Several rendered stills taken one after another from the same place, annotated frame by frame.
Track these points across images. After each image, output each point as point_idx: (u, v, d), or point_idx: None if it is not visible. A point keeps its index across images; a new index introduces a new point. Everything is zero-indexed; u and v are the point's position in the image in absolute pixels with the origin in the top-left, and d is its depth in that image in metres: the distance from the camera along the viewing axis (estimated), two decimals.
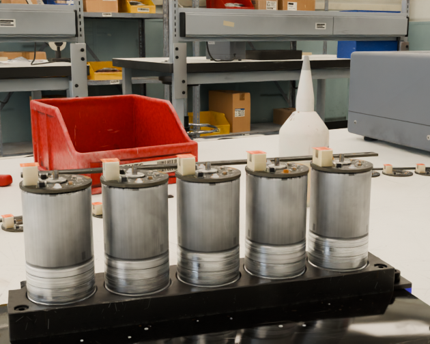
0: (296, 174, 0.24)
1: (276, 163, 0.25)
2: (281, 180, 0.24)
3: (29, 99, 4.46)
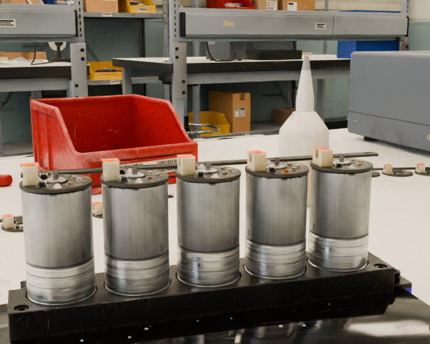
0: (296, 174, 0.24)
1: (276, 163, 0.25)
2: (281, 180, 0.24)
3: (29, 99, 4.46)
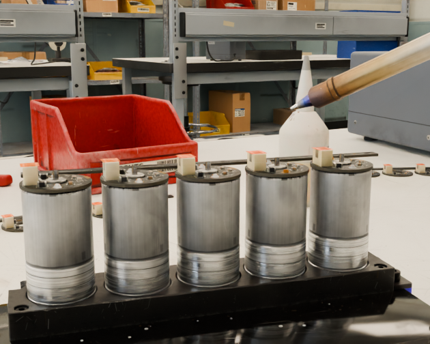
0: (296, 174, 0.24)
1: (276, 163, 0.25)
2: (281, 180, 0.24)
3: (29, 99, 4.46)
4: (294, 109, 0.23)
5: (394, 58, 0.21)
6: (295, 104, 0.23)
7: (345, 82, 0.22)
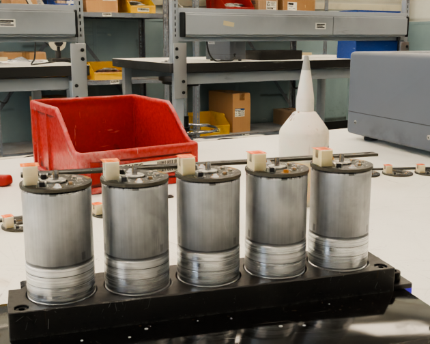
0: (296, 174, 0.24)
1: (276, 163, 0.25)
2: (281, 180, 0.24)
3: (29, 99, 4.46)
4: None
5: None
6: None
7: None
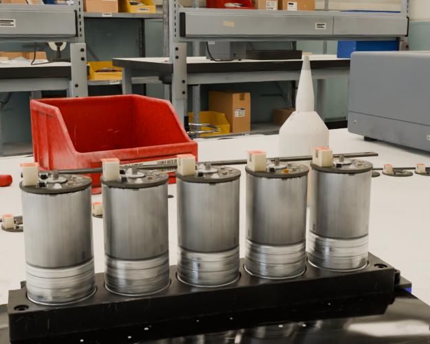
0: (296, 174, 0.24)
1: (276, 163, 0.25)
2: (281, 180, 0.24)
3: (29, 99, 4.46)
4: None
5: None
6: None
7: None
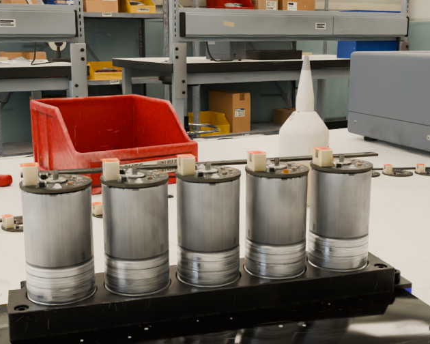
0: (296, 174, 0.24)
1: (276, 163, 0.25)
2: (281, 180, 0.24)
3: (29, 99, 4.46)
4: None
5: None
6: None
7: None
